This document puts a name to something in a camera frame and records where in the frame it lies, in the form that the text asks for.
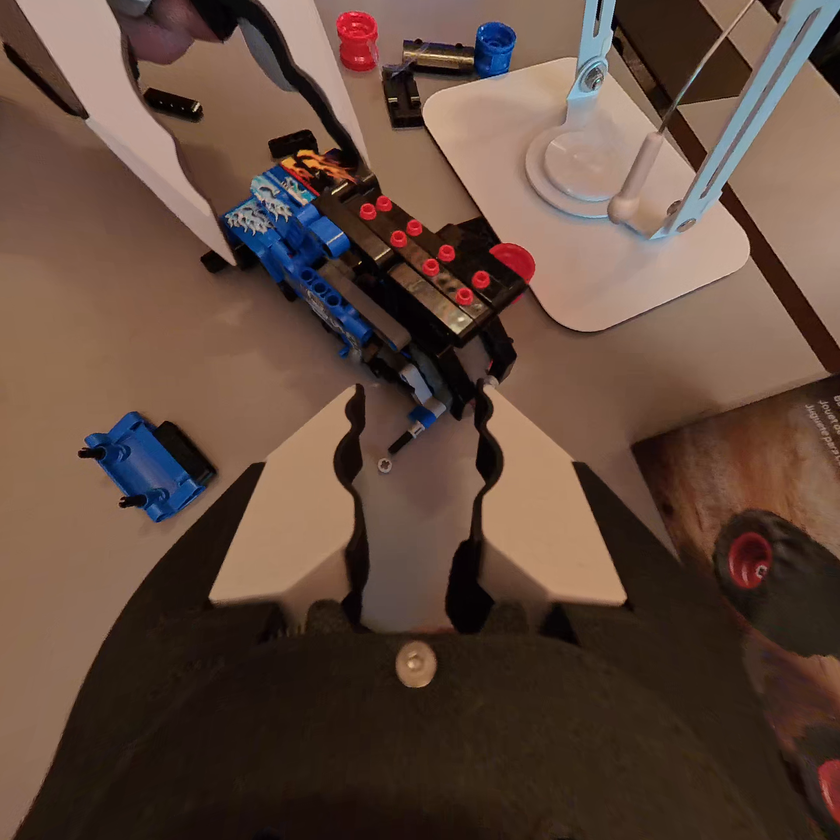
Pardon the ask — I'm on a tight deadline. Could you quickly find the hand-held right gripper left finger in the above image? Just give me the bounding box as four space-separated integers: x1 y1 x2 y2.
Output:
210 385 370 621

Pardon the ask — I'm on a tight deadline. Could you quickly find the white cable with plug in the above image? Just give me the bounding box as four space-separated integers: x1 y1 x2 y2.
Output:
607 0 756 224

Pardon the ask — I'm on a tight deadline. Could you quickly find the blue panel piece with pins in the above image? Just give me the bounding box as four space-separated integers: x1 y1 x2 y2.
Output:
79 411 217 524

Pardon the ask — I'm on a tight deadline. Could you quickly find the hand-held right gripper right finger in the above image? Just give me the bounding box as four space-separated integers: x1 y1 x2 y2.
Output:
446 381 627 634

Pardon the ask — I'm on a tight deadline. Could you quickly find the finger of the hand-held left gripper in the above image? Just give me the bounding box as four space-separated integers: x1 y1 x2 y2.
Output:
239 0 370 173
16 0 237 265

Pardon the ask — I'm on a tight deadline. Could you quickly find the black beam piece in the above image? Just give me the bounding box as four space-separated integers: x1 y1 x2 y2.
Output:
143 87 203 122

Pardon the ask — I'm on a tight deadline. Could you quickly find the black brick piece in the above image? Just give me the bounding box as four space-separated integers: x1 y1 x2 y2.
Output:
268 129 319 158

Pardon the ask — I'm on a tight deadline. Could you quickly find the black flat brick plate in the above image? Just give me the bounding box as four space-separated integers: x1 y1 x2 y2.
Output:
382 66 424 129

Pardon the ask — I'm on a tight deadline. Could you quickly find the blue wheel rim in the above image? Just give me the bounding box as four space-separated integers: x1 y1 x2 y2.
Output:
474 21 517 78

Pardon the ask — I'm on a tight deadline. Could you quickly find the dark printed toy box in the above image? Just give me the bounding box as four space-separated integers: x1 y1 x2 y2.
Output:
631 377 840 840

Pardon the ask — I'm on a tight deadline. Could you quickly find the person's left hand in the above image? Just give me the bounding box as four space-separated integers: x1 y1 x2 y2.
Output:
128 0 221 65

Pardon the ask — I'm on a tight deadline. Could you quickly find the black blue toy brick truck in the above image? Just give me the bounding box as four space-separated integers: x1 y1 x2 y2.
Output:
220 147 529 455

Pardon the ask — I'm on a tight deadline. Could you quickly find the red wheel rim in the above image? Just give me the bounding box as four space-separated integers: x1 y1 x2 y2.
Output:
489 243 536 306
336 12 380 72

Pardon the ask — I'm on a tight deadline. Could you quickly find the white metal stand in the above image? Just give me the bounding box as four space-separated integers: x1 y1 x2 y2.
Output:
422 0 840 332

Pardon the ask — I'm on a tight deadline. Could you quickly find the black round beam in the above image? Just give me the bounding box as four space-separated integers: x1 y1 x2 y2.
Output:
402 39 476 73

